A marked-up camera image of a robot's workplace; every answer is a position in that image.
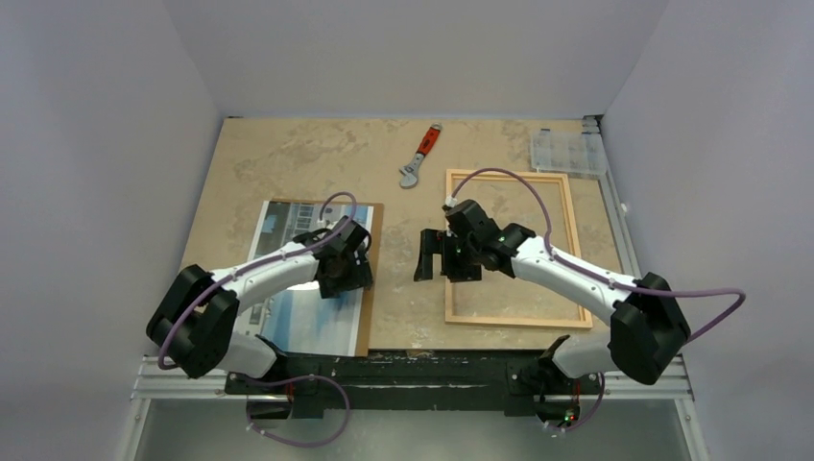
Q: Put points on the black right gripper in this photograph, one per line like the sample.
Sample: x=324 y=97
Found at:
x=442 y=255

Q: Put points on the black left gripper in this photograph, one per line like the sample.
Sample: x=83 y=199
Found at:
x=360 y=279

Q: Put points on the brown backing board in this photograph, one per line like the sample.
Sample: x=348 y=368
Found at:
x=372 y=286

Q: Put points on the building photo print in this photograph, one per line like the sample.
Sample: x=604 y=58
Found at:
x=299 y=319

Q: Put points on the light wooden picture frame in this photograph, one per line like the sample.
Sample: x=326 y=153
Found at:
x=455 y=181

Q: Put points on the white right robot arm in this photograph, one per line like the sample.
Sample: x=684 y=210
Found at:
x=646 y=326

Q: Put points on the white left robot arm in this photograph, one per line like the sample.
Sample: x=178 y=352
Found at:
x=194 y=324

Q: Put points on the clear plastic organizer box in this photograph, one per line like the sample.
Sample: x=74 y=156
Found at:
x=572 y=153

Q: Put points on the grey adjustable wrench red handle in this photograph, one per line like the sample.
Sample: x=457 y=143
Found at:
x=410 y=171

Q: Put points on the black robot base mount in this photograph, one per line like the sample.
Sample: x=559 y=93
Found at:
x=515 y=383

